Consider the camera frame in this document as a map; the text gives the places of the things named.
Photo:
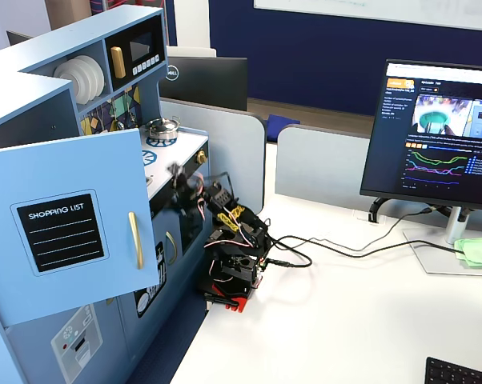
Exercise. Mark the green sticky notes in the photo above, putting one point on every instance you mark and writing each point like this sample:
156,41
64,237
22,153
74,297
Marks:
476,252

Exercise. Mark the silver toy pot with lid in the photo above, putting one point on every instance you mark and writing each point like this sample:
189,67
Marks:
163,128

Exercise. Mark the gold stove knob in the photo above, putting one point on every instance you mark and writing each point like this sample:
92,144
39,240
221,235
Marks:
202,157

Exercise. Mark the black keyboard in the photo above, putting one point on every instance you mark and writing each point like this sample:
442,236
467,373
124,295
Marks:
457,372

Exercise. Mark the black monitor with lit screen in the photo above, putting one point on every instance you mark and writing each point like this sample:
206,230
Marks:
433,132

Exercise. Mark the blue toy kitchen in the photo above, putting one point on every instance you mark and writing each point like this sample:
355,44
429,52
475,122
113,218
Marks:
37,80

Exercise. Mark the blue shopping list cabinet door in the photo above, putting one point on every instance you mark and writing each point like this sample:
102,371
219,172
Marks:
65,228

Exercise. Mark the whiteboard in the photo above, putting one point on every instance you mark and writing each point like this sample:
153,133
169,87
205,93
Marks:
377,10

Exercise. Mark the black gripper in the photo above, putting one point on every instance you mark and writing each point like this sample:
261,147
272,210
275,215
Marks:
183,182

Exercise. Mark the white toy plate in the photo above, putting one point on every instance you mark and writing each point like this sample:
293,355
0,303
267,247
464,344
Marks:
101,76
69,82
88,80
95,78

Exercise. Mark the black and red robot base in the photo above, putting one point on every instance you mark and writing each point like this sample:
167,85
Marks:
237,272

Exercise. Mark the black Dell monitor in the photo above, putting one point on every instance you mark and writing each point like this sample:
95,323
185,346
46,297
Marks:
209,82

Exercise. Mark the blue chair seat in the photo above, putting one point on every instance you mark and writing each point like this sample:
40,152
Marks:
281,126

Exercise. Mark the black table clamp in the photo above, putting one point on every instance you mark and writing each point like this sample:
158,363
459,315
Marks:
221,299

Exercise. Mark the hanging toy utensil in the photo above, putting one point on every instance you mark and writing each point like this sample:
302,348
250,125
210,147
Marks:
127,105

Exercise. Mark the grey desk divider panel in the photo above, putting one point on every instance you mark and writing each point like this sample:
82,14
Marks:
233,160
321,164

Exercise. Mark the silver monitor stand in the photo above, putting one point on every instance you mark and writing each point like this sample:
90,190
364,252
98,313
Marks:
451,240

